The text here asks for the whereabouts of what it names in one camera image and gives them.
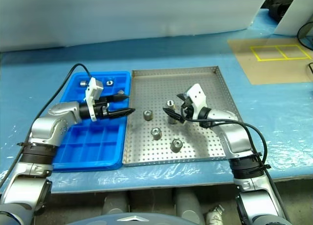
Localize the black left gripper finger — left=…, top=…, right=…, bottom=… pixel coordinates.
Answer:
left=106, top=93, right=131, bottom=104
left=107, top=107, right=136, bottom=119

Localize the perforated metal tray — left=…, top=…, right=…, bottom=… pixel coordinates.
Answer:
left=121, top=66, right=244, bottom=167

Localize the grey-blue robot torso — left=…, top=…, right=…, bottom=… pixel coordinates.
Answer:
left=65, top=211, right=205, bottom=225

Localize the blue compartment tray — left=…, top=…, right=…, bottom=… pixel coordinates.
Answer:
left=52, top=71, right=132, bottom=172

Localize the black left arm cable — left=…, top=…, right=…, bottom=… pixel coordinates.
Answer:
left=0, top=63, right=91, bottom=186

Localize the black looped cable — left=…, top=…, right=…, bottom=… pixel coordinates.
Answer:
left=297, top=22, right=313, bottom=49

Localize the grey rounded cylinder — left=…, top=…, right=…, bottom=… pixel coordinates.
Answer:
left=101, top=193, right=130, bottom=217
left=174, top=189, right=205, bottom=222

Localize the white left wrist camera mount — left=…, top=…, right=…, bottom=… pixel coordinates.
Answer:
left=83, top=77, right=104, bottom=122

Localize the large white foam board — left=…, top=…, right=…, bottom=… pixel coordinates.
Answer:
left=0, top=0, right=271, bottom=53

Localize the black bag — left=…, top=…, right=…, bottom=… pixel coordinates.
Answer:
left=260, top=0, right=300, bottom=23

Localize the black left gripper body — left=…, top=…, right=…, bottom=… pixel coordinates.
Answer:
left=94, top=96, right=110, bottom=118

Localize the small white panel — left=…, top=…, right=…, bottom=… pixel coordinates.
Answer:
left=273, top=0, right=313, bottom=36

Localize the blue plastic table cover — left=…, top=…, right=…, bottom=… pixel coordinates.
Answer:
left=0, top=9, right=313, bottom=194

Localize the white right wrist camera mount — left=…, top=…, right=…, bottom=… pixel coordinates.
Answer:
left=185, top=83, right=208, bottom=113

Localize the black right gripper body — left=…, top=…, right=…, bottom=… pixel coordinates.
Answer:
left=180, top=97, right=197, bottom=120

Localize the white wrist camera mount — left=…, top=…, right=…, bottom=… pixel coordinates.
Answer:
left=83, top=77, right=104, bottom=122
left=185, top=83, right=208, bottom=113

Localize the white plastic connector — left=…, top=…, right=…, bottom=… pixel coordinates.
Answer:
left=204, top=203, right=225, bottom=225

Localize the brown cardboard mat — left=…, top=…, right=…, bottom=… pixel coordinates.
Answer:
left=227, top=38, right=313, bottom=85

